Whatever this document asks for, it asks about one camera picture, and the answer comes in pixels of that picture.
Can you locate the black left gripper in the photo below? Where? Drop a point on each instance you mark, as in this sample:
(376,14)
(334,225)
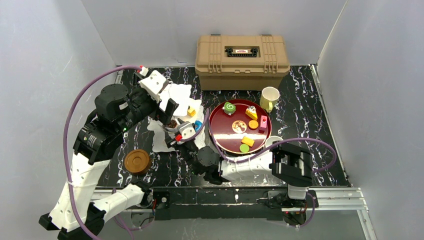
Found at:
(166,108)

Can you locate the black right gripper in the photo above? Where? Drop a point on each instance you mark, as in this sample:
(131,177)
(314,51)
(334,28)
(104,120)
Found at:
(178,144)

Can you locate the chocolate glazed donut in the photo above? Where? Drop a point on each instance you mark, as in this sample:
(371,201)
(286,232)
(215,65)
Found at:
(172,125)

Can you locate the white three-tier dessert stand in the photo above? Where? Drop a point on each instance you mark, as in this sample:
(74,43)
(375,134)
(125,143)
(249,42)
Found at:
(181,94)

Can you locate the blue sprinkled donut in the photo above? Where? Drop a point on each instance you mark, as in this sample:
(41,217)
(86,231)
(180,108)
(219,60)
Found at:
(197,125)

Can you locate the red round tray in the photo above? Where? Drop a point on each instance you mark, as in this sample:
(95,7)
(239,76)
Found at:
(228,130)

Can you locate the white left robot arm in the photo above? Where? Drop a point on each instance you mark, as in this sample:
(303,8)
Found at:
(117,109)

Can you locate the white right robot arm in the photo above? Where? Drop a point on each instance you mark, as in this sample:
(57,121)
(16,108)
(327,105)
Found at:
(288,162)

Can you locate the brown wooden coaster stack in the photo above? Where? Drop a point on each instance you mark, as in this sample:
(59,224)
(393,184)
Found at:
(137,162)

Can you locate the green round macaron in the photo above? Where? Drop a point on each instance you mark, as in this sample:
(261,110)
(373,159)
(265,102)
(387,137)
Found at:
(244,148)

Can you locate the green swirl roll cake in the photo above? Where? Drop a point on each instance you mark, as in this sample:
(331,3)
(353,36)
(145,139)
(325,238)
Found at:
(229,108)

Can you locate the orange square cake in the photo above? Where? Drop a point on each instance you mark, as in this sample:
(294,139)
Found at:
(248,141)

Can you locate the tan plastic toolbox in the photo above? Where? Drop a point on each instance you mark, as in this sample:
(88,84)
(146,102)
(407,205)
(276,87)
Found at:
(241,62)

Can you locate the orange round cookie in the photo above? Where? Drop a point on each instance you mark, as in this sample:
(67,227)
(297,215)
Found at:
(253,124)

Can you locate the yellow cake slice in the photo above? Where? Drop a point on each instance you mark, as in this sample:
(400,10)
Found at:
(251,112)

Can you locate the white mug blue base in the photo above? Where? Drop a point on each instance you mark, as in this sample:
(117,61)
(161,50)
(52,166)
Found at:
(271,140)

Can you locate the pink cake with cherry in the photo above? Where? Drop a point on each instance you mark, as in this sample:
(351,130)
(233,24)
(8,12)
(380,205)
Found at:
(263,123)

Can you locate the pale green ceramic mug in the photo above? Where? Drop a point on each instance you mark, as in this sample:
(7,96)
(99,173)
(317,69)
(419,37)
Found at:
(269,98)

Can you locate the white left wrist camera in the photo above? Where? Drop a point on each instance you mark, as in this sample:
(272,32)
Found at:
(153,82)

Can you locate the black base frame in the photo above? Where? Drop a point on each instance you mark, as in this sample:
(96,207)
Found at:
(270,203)

